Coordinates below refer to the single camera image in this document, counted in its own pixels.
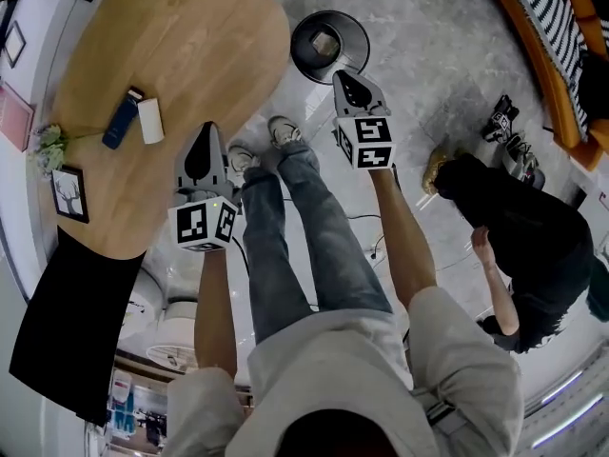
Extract black framed deer picture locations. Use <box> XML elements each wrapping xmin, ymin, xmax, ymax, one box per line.
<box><xmin>49</xmin><ymin>164</ymin><xmax>90</xmax><ymax>225</ymax></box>

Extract person's grey hoodie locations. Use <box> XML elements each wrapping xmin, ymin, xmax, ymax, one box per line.
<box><xmin>161</xmin><ymin>286</ymin><xmax>527</xmax><ymax>457</ymax></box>

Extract black waste bin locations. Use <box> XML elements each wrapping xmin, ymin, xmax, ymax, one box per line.
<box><xmin>289</xmin><ymin>10</ymin><xmax>371</xmax><ymax>87</ymax></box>

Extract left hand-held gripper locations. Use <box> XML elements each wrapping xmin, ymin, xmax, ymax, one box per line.
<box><xmin>167</xmin><ymin>121</ymin><xmax>242</xmax><ymax>254</ymax></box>

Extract artificial flower bunch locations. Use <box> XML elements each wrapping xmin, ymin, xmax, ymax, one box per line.
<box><xmin>28</xmin><ymin>122</ymin><xmax>104</xmax><ymax>183</ymax></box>

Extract grey harness strap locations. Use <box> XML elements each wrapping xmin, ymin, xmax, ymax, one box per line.
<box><xmin>425</xmin><ymin>397</ymin><xmax>470</xmax><ymax>435</ymax></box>

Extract spare grey gripper device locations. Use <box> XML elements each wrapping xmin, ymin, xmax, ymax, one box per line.
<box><xmin>501</xmin><ymin>133</ymin><xmax>547</xmax><ymax>189</ymax></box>

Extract wooden coffee table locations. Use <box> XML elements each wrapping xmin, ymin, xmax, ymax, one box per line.
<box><xmin>40</xmin><ymin>0</ymin><xmax>292</xmax><ymax>262</ymax></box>

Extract white round pouf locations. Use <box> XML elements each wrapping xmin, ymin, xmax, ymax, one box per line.
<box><xmin>116</xmin><ymin>254</ymin><xmax>167</xmax><ymax>342</ymax></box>

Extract person's right leg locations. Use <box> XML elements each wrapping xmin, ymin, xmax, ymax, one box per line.
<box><xmin>277</xmin><ymin>139</ymin><xmax>395</xmax><ymax>314</ymax></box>

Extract dark blue remote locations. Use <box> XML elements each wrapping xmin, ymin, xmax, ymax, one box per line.
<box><xmin>101</xmin><ymin>87</ymin><xmax>146</xmax><ymax>150</ymax></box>

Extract person's left forearm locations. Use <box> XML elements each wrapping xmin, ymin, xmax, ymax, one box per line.
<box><xmin>192</xmin><ymin>249</ymin><xmax>239</xmax><ymax>380</ymax></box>

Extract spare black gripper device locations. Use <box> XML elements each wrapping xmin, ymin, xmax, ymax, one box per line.
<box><xmin>482</xmin><ymin>93</ymin><xmax>521</xmax><ymax>142</ymax></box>

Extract person's shoe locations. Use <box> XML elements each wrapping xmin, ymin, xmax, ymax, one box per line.
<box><xmin>266</xmin><ymin>115</ymin><xmax>305</xmax><ymax>150</ymax></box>
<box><xmin>226</xmin><ymin>144</ymin><xmax>262</xmax><ymax>174</ymax></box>

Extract wooden shelf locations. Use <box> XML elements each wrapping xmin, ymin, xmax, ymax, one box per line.
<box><xmin>107</xmin><ymin>349</ymin><xmax>253</xmax><ymax>451</ymax></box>

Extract person's leg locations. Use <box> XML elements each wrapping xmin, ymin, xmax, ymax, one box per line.
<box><xmin>240</xmin><ymin>165</ymin><xmax>318</xmax><ymax>347</ymax></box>
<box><xmin>277</xmin><ymin>139</ymin><xmax>395</xmax><ymax>314</ymax></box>

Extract orange sofa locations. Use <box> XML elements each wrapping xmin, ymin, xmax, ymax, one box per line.
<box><xmin>480</xmin><ymin>0</ymin><xmax>609</xmax><ymax>173</ymax></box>

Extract person's right forearm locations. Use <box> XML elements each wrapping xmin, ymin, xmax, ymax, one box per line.
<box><xmin>368</xmin><ymin>167</ymin><xmax>439</xmax><ymax>311</ymax></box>

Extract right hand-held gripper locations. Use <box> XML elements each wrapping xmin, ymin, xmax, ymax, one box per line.
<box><xmin>331</xmin><ymin>70</ymin><xmax>398</xmax><ymax>172</ymax></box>

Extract black bag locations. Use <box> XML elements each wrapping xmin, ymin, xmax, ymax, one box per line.
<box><xmin>577</xmin><ymin>50</ymin><xmax>609</xmax><ymax>126</ymax></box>

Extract white rectangular box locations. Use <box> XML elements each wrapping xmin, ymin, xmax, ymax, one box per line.
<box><xmin>136</xmin><ymin>96</ymin><xmax>166</xmax><ymax>146</ymax></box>

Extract person's left shoe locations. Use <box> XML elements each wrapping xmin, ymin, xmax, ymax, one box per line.
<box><xmin>226</xmin><ymin>144</ymin><xmax>262</xmax><ymax>174</ymax></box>

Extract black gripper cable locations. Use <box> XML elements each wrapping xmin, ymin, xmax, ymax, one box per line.
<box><xmin>231</xmin><ymin>235</ymin><xmax>251</xmax><ymax>276</ymax></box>

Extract red book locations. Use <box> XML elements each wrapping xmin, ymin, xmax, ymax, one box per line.
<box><xmin>0</xmin><ymin>81</ymin><xmax>37</xmax><ymax>153</ymax></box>

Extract black cabinet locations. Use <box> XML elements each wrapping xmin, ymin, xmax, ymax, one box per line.
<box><xmin>8</xmin><ymin>228</ymin><xmax>147</xmax><ymax>427</ymax></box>

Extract black white striped blanket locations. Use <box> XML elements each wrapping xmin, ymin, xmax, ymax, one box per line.
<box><xmin>500</xmin><ymin>0</ymin><xmax>594</xmax><ymax>140</ymax></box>

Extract person's left leg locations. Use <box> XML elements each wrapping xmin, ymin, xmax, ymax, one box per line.
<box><xmin>240</xmin><ymin>165</ymin><xmax>318</xmax><ymax>347</ymax></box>

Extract person's right shoe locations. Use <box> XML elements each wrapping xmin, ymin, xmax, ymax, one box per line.
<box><xmin>266</xmin><ymin>115</ymin><xmax>305</xmax><ymax>150</ymax></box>

